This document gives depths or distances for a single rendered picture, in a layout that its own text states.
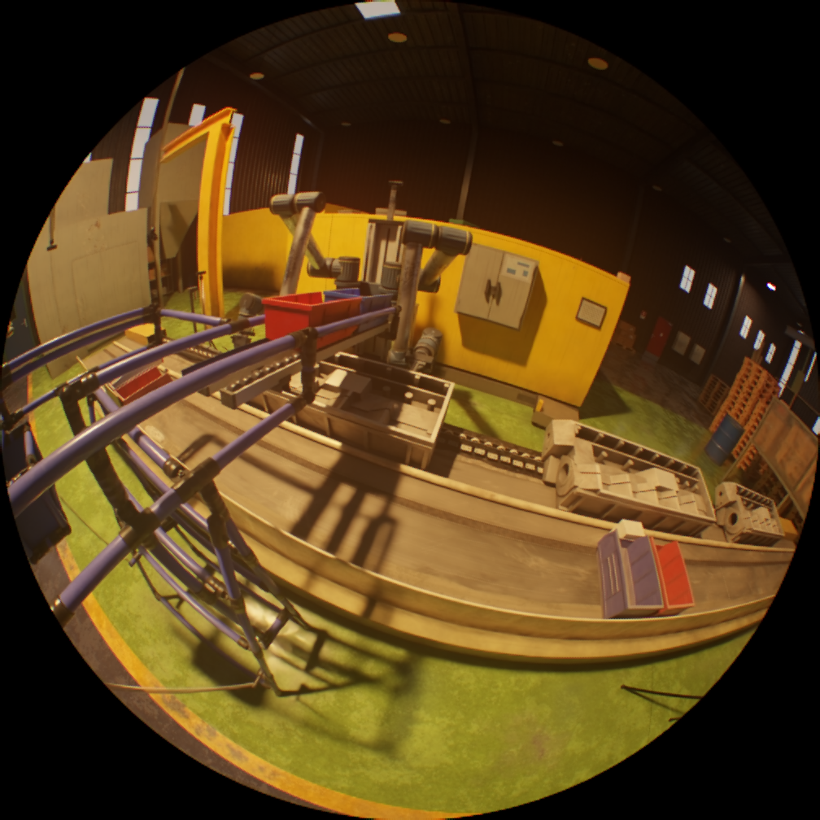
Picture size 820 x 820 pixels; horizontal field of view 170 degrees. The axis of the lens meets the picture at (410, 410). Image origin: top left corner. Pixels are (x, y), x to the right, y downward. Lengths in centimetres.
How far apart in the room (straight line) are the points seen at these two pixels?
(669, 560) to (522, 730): 110
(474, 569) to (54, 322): 671
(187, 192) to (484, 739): 1011
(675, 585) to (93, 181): 935
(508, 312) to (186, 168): 861
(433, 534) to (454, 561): 12
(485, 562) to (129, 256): 703
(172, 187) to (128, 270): 289
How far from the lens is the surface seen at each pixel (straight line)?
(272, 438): 123
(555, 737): 191
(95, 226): 677
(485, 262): 285
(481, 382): 339
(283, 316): 75
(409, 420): 105
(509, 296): 288
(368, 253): 270
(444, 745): 164
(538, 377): 338
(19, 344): 1015
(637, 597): 121
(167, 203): 874
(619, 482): 127
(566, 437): 125
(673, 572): 138
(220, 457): 49
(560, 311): 319
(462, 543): 95
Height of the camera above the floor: 154
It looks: 34 degrees down
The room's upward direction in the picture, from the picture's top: 11 degrees clockwise
